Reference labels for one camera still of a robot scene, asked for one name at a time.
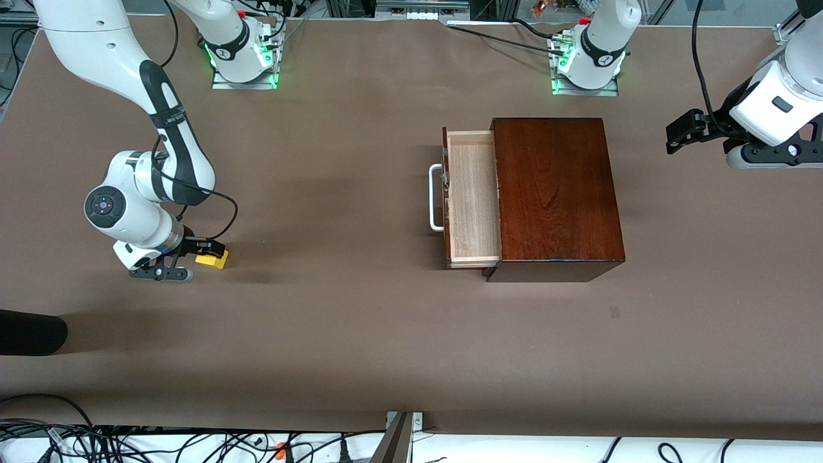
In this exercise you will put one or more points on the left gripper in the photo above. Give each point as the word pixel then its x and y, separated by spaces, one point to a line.
pixel 721 120

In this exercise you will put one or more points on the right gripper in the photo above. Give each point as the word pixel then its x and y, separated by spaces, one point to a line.
pixel 190 247

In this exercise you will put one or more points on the yellow block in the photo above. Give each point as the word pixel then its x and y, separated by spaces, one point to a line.
pixel 215 262

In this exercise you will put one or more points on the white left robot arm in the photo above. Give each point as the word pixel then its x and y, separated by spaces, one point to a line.
pixel 604 45

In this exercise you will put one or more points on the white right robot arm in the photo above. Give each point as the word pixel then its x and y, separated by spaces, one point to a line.
pixel 96 38

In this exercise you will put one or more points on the large matte table cover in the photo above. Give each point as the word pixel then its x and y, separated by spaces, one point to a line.
pixel 321 193

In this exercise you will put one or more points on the dark wooden cabinet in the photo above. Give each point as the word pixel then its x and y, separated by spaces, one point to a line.
pixel 559 193

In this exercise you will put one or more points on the aluminium corner profile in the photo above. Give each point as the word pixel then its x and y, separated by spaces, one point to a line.
pixel 786 33

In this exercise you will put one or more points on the black round-ended cylinder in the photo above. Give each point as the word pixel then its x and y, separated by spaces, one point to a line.
pixel 32 332

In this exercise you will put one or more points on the small copper coloured object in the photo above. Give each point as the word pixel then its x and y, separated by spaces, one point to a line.
pixel 539 9

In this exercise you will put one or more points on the small orange object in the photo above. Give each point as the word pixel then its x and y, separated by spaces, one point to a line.
pixel 281 450

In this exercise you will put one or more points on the dark metal beam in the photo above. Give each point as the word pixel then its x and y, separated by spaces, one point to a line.
pixel 393 447

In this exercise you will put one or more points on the white power strip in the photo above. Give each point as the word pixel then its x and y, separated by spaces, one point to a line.
pixel 422 14

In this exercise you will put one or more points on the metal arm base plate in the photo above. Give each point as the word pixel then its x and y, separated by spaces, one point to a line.
pixel 585 92
pixel 244 85

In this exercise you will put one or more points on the small metal bracket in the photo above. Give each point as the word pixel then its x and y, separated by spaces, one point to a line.
pixel 418 421

